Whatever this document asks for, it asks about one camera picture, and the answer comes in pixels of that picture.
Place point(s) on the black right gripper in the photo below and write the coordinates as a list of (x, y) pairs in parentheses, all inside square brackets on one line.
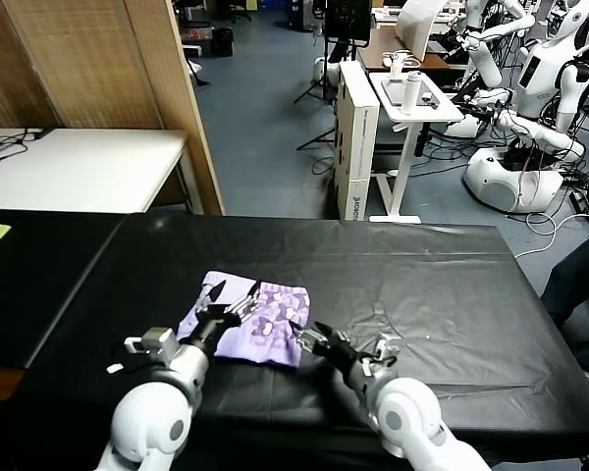
[(341, 355)]

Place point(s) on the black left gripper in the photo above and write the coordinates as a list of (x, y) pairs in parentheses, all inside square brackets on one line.
[(213, 324)]

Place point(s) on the lavender t-shirt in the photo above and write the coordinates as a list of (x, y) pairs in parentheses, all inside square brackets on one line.
[(280, 314)]

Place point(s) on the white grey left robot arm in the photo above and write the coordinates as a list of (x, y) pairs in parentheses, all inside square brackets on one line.
[(152, 422)]

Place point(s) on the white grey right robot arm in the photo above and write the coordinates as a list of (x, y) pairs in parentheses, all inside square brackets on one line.
[(407, 417)]

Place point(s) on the white humanoid robot raised arm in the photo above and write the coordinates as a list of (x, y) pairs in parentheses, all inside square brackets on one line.
[(486, 64)]

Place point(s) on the black plastic table cover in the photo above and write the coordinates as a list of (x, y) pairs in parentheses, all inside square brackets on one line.
[(397, 275)]

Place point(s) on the black floor tripod legs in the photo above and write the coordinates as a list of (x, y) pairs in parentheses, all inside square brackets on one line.
[(319, 139)]

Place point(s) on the black side table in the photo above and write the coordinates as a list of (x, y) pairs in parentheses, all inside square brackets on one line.
[(39, 294)]

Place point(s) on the tall white cardboard box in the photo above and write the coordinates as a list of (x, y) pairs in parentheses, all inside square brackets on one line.
[(358, 147)]

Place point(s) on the white rectangular table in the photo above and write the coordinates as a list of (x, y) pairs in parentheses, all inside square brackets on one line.
[(78, 167)]

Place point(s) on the white standing desk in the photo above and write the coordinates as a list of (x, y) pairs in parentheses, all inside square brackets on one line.
[(442, 115)]

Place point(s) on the black monitor stand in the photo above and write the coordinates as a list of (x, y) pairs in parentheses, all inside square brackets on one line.
[(329, 64)]

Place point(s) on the black bin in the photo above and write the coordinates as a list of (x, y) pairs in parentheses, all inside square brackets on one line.
[(222, 43)]

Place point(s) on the small black desk device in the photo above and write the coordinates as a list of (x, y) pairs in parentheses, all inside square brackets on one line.
[(431, 102)]

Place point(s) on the person leg blue jeans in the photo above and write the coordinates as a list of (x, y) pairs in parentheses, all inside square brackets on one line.
[(574, 275)]

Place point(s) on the white water bottle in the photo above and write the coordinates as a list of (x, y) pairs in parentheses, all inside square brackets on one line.
[(411, 93)]

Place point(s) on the black crate red print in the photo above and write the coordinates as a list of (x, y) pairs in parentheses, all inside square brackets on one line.
[(196, 35)]

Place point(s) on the wooden folding screen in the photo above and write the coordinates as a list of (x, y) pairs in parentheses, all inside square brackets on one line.
[(103, 64)]

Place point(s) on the brown wooden desk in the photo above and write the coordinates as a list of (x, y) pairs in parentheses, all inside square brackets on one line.
[(373, 56)]

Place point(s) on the black power strip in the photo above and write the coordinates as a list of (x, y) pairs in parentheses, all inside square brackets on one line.
[(580, 201)]

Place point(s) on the black monitor screen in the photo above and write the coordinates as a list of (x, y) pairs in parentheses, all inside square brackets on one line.
[(346, 19)]

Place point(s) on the white curved panel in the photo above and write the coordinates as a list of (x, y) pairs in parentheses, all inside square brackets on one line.
[(417, 29)]

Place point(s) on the white humanoid robot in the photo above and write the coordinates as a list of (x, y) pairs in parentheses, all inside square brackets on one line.
[(540, 78)]

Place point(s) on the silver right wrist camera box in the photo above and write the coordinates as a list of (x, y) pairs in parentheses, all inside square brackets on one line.
[(385, 346)]

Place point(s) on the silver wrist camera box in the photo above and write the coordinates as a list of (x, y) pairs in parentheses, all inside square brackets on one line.
[(157, 343), (385, 346)]

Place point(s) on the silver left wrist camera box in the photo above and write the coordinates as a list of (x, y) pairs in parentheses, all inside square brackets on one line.
[(157, 343)]

